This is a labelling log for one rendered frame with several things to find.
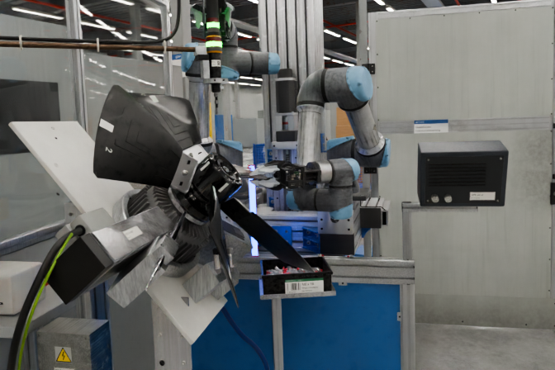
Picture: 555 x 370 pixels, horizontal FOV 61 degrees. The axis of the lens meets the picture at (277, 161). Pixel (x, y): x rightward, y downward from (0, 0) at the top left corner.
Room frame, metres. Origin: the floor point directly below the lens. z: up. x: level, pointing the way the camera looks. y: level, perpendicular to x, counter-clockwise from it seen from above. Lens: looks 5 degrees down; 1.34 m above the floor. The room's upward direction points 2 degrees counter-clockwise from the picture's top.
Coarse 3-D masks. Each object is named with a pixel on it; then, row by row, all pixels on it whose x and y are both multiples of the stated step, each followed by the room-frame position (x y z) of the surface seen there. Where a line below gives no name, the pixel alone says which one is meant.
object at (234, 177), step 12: (216, 156) 1.23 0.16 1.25; (204, 168) 1.17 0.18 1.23; (216, 168) 1.16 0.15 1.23; (228, 168) 1.24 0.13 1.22; (192, 180) 1.18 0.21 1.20; (204, 180) 1.16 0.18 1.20; (216, 180) 1.16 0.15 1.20; (228, 180) 1.16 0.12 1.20; (240, 180) 1.23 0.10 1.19; (180, 192) 1.17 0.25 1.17; (192, 192) 1.19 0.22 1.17; (204, 192) 1.17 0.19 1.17; (216, 192) 1.17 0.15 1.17; (228, 192) 1.18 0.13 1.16; (192, 204) 1.17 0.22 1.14; (204, 204) 1.20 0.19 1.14; (204, 216) 1.18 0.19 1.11
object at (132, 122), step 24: (120, 96) 1.04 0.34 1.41; (120, 120) 1.02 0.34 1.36; (144, 120) 1.07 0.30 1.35; (96, 144) 0.95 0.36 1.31; (120, 144) 1.00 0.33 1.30; (144, 144) 1.05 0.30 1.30; (168, 144) 1.11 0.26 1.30; (96, 168) 0.94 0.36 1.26; (120, 168) 0.99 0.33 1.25; (144, 168) 1.05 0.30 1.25; (168, 168) 1.11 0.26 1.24
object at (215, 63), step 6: (210, 54) 1.30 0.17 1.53; (216, 54) 1.30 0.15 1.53; (210, 60) 1.30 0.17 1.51; (216, 60) 1.30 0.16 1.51; (210, 66) 1.31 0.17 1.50; (216, 66) 1.30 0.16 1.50; (210, 72) 1.31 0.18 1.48; (216, 72) 1.30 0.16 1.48; (216, 84) 1.31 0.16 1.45; (216, 90) 1.31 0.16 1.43
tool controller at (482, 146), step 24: (432, 144) 1.55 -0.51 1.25; (456, 144) 1.53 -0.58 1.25; (480, 144) 1.51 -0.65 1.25; (432, 168) 1.49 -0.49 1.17; (456, 168) 1.47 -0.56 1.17; (480, 168) 1.46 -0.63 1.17; (504, 168) 1.45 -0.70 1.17; (432, 192) 1.51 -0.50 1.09; (456, 192) 1.49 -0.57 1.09; (480, 192) 1.48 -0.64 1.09; (504, 192) 1.47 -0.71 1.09
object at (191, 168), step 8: (184, 160) 1.16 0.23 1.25; (192, 160) 1.18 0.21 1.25; (184, 168) 1.16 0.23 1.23; (192, 168) 1.18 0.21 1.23; (176, 176) 1.14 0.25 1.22; (184, 176) 1.16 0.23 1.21; (192, 176) 1.18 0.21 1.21; (176, 184) 1.14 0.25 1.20; (184, 184) 1.16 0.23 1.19; (184, 192) 1.16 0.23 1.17
